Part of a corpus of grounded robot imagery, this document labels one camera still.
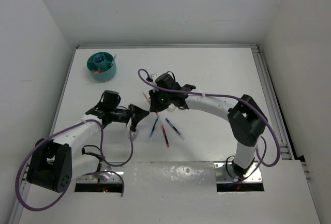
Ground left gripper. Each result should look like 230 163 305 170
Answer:
110 103 149 127

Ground pink highlighter pen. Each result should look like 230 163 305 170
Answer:
142 92 160 117

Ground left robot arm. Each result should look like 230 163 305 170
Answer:
26 91 149 193

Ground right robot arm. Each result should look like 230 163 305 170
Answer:
146 73 265 178

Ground clear tape roll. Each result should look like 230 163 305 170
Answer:
167 105 176 112

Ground teal capped pen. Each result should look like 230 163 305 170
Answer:
148 117 159 139

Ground purple capped pen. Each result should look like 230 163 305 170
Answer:
165 118 185 140

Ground red clear pen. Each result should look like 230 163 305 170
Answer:
161 124 170 148

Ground teal divided pen holder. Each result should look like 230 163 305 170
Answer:
86 52 117 82

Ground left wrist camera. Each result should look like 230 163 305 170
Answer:
128 129 139 141

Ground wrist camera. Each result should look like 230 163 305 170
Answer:
146 73 158 92
128 129 139 141

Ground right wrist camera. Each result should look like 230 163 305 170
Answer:
146 73 158 92

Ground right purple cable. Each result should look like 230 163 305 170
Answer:
137 68 281 168

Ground purple cable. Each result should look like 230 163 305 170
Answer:
14 119 134 211
137 68 281 168

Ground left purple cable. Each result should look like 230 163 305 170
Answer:
14 119 134 211

